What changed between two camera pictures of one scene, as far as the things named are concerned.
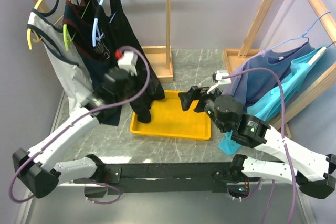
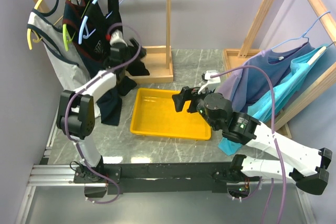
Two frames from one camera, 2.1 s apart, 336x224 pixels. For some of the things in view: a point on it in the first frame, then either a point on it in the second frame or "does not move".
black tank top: x=136 y=83 -> x=95 y=32
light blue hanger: x=95 y=35 -> x=83 y=21
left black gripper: x=130 y=75 -> x=135 y=45
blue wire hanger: x=304 y=34 does not move
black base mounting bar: x=211 y=178 does not move
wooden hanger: x=324 y=49 does not move
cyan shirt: x=277 y=100 does not move
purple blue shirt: x=250 y=87 does not move
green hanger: x=65 y=33 does not move
